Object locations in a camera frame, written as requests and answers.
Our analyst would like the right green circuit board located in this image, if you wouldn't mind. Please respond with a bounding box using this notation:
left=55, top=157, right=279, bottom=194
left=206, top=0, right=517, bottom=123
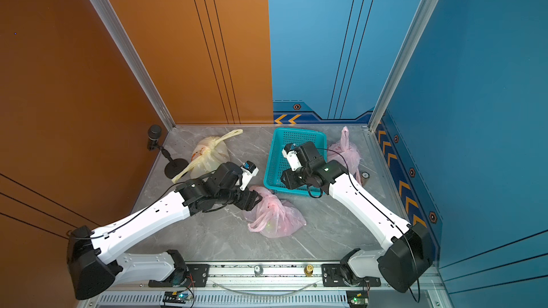
left=346, top=291, right=369, bottom=308

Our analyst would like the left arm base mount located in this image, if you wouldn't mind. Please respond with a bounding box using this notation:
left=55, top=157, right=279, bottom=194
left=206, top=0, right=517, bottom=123
left=148, top=263, right=210, bottom=288

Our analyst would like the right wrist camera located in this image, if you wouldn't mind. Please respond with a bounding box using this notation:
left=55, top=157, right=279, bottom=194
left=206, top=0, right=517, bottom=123
left=282, top=143, right=302, bottom=172

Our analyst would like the pink plastic bag with hearts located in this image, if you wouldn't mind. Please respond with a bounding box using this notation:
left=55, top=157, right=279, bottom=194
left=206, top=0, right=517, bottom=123
left=244, top=186, right=307, bottom=239

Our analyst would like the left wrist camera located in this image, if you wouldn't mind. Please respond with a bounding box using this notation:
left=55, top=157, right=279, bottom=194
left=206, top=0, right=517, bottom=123
left=240, top=161, right=259, bottom=191

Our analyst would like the pink knotted plastic bag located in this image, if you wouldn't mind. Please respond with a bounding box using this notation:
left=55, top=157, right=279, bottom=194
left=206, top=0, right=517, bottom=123
left=327, top=126, right=362, bottom=185

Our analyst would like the black desktop microphone stand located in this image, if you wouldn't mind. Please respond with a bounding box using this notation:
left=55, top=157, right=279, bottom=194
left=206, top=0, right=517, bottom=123
left=147, top=125, right=189, bottom=179

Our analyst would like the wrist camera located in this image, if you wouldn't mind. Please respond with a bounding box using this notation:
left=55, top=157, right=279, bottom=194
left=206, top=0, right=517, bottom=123
left=240, top=161, right=259, bottom=191
left=282, top=143, right=302, bottom=172

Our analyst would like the left green circuit board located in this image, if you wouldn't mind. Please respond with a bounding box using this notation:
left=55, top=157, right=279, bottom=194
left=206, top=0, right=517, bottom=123
left=162, top=291, right=192, bottom=307

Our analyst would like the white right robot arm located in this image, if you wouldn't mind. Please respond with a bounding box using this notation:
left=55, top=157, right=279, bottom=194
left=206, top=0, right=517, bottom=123
left=281, top=158, right=433, bottom=293

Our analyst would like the brass knob on rail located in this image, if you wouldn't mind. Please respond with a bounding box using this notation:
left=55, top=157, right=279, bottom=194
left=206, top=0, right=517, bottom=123
left=304, top=264, right=314, bottom=277

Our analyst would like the teal plastic basket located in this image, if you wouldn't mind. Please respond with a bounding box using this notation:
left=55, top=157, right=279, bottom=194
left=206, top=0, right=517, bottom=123
left=263, top=127, right=328, bottom=197

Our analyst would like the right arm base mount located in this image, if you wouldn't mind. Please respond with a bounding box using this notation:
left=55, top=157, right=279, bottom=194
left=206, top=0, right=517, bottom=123
left=321, top=263, right=381, bottom=288

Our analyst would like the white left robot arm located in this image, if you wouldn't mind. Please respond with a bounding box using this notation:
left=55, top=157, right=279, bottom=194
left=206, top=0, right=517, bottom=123
left=67, top=161, right=262, bottom=300

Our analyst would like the silver knob on rail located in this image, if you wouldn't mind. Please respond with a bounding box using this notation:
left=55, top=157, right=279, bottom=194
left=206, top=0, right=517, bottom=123
left=253, top=265, right=263, bottom=277

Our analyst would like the yellow knotted plastic bag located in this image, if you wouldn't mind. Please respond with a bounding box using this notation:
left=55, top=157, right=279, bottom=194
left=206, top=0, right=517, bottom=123
left=172, top=129, right=243, bottom=183

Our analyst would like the green circuit board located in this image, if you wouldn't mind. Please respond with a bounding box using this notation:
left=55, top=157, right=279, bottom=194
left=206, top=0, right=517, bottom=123
left=346, top=291, right=369, bottom=308
left=162, top=291, right=192, bottom=307

